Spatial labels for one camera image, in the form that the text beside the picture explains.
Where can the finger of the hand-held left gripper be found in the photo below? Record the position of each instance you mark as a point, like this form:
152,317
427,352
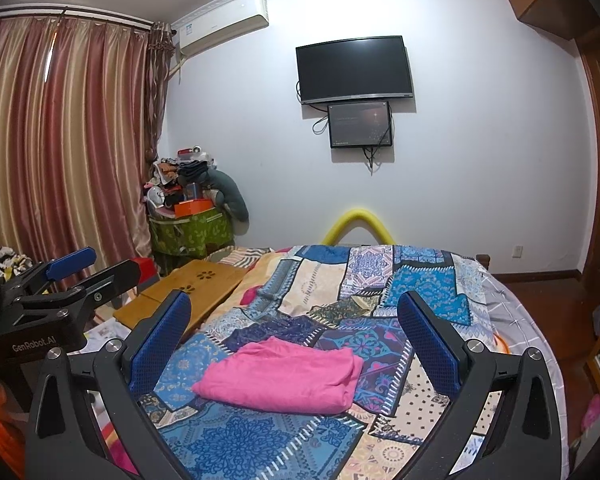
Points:
72,262
112,280

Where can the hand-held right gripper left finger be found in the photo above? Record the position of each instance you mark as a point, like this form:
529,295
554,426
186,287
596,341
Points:
157,350

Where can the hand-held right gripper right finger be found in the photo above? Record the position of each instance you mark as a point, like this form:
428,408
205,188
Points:
430,350

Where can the pink button cardigan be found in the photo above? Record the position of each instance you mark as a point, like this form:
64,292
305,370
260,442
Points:
285,375

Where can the red plastic box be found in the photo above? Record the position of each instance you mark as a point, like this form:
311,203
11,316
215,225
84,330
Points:
147,272

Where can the white paper sheets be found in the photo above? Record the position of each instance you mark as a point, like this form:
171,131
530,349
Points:
107,332

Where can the white patterned cloth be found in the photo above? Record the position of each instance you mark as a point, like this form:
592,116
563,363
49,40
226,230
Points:
12,262

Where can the wooden folding lap table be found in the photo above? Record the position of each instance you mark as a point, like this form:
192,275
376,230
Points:
180,290

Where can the green fabric storage box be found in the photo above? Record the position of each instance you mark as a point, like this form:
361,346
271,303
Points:
190,235

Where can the grey checked bedsheet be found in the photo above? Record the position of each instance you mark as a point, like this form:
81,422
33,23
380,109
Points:
520,320

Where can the pink floral quilt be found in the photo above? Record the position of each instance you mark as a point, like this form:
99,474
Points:
120,450

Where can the orange box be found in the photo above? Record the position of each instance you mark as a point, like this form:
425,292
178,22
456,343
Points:
194,209

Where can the striped pink curtain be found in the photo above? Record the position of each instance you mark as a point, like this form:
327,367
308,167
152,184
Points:
70,150

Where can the pile of household clutter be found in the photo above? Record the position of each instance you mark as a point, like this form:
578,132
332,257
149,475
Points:
172,177

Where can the blue patchwork blanket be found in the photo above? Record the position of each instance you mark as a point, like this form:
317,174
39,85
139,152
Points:
330,280

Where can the beige striped sheet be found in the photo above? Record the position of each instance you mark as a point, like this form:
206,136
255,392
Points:
240,256

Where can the grey plush toy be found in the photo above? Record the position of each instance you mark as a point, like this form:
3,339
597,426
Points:
227,192

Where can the yellow foam tube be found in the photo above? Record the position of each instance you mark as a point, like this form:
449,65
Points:
356,216

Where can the pink slipper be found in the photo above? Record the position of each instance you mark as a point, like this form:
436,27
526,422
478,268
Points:
592,412

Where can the brown patterned curtain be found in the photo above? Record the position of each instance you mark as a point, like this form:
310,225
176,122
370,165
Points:
157,90

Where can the white air conditioner pipe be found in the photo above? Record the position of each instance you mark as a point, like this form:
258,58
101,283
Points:
176,69

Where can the small black monitor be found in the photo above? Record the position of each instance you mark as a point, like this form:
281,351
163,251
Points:
360,124

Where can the white air conditioner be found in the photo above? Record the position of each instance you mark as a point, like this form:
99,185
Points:
220,22

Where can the wooden bed post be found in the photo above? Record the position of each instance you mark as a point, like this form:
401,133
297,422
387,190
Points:
483,261

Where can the white wall outlet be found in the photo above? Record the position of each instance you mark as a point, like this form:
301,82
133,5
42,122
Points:
518,251

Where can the white curtain rail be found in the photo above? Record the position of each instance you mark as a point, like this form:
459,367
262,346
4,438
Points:
80,14

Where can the black wall television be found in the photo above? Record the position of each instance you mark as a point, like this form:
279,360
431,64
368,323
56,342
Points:
355,70

